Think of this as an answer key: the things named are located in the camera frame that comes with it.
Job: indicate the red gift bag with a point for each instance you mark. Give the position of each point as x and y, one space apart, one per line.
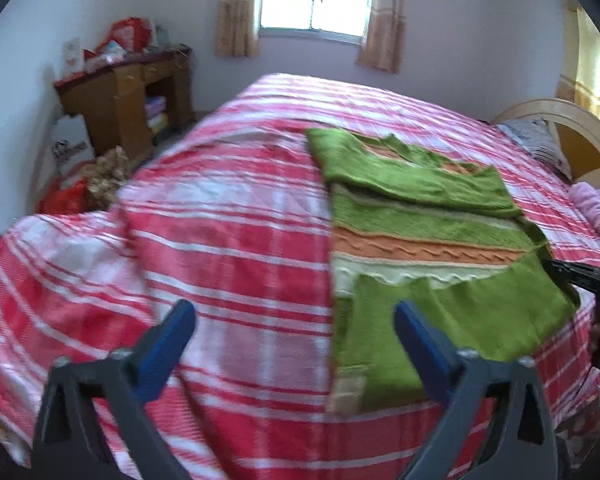
132 35

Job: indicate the brown wooden desk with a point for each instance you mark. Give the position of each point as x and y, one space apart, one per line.
112 100

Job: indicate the cream wooden headboard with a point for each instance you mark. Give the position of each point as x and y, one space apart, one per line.
576 130

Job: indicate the white card on desk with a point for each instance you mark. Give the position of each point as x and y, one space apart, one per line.
72 57

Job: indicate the striped grey pillow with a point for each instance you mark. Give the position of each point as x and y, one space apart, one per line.
533 135

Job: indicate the beige curtain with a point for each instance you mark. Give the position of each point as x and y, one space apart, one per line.
383 43
237 29

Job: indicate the green striped knit sweater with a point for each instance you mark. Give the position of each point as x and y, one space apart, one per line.
410 224

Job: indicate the beige floral bundle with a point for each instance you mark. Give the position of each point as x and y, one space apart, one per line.
104 177

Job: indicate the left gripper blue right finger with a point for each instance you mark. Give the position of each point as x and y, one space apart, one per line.
520 442

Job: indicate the stacked boxes in desk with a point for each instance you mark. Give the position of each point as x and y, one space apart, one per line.
155 112

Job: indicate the pink cloth by headboard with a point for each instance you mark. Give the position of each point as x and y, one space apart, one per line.
587 200

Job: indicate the left beige curtain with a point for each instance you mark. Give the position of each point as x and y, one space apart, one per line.
237 29

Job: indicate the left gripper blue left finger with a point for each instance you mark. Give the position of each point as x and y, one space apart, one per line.
68 439

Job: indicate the red plaid bed cover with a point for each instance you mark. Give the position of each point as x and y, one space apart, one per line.
236 219

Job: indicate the red plastic bag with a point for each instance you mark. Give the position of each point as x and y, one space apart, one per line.
58 200

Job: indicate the right beige curtain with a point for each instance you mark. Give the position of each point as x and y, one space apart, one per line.
383 43

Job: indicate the white printed paper bag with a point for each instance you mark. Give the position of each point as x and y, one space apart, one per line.
69 151

